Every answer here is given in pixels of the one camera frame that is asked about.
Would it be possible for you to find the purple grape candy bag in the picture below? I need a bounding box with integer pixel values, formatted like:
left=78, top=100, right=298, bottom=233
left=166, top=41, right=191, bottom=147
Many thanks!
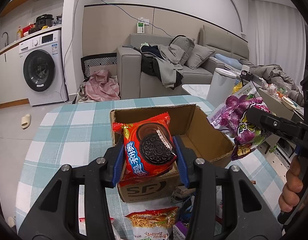
left=207, top=82, right=271, bottom=160

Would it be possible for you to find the red Oreo cookie packet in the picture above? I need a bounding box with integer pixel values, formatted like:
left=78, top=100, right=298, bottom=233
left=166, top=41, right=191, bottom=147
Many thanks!
left=112, top=112, right=177, bottom=186

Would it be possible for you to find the white red noodle snack bag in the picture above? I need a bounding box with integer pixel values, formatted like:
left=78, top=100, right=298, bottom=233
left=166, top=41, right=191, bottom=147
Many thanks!
left=126, top=206, right=178, bottom=240

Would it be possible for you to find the person's right hand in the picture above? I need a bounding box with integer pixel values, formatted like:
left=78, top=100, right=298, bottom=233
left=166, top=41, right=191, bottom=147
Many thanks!
left=278, top=156, right=303, bottom=212

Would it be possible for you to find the clear wrapped wafer pack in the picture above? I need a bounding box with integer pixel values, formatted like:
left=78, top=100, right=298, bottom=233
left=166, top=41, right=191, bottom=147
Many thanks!
left=171, top=185, right=196, bottom=202

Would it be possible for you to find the brown SF cardboard box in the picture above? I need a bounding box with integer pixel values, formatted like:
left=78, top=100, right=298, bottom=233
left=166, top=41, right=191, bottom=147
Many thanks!
left=110, top=105, right=234, bottom=203

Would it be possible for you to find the blue Oreo packet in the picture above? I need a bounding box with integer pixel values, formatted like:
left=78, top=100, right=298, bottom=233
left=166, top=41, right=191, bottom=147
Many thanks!
left=178, top=195, right=195, bottom=224

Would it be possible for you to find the grey blanket heap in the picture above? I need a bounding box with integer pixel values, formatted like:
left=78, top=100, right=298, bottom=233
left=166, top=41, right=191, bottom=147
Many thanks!
left=239, top=59, right=304, bottom=107

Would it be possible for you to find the yellow plastic bag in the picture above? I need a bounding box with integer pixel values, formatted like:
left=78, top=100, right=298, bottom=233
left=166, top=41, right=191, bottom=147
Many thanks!
left=232, top=81, right=243, bottom=94

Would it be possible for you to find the purple white snack bag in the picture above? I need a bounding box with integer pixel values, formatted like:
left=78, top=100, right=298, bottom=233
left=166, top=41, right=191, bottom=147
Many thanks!
left=173, top=221, right=188, bottom=240

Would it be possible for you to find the white cylindrical bin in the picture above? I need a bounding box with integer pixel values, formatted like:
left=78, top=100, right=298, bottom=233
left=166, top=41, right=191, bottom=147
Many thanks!
left=206, top=68, right=236, bottom=108

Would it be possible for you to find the white side table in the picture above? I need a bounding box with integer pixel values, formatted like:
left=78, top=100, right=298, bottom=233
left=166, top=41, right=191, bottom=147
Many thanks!
left=181, top=85, right=210, bottom=100

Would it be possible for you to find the teal checked tablecloth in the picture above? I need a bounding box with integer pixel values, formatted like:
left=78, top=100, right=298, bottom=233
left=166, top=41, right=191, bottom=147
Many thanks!
left=15, top=95, right=284, bottom=239

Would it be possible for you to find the grey cushion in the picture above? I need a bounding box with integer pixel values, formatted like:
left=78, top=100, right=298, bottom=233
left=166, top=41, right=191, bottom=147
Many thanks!
left=185, top=44, right=216, bottom=70

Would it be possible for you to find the beige slipper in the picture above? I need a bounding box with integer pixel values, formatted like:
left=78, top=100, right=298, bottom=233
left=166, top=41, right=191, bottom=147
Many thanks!
left=21, top=114, right=31, bottom=129

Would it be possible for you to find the grey sofa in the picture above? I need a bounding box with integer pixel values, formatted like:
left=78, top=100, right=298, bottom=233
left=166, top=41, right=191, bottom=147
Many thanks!
left=117, top=25, right=249, bottom=99

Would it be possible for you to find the grey jacket on sofa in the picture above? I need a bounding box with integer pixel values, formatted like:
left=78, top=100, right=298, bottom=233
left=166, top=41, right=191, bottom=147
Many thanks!
left=140, top=44, right=185, bottom=89

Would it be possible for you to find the pink cloth pile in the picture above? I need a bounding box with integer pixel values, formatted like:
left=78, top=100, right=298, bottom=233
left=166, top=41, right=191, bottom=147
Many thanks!
left=78, top=69, right=120, bottom=102

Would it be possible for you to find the black patterned chair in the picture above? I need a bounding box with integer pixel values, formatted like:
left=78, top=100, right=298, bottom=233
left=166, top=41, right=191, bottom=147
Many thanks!
left=81, top=53, right=117, bottom=79

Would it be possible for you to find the white washing machine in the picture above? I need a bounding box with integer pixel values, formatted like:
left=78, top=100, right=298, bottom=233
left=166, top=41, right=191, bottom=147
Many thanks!
left=19, top=29, right=68, bottom=106

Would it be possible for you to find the black cooker pot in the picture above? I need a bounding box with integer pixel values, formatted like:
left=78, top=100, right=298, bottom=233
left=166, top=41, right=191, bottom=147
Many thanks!
left=35, top=14, right=54, bottom=29

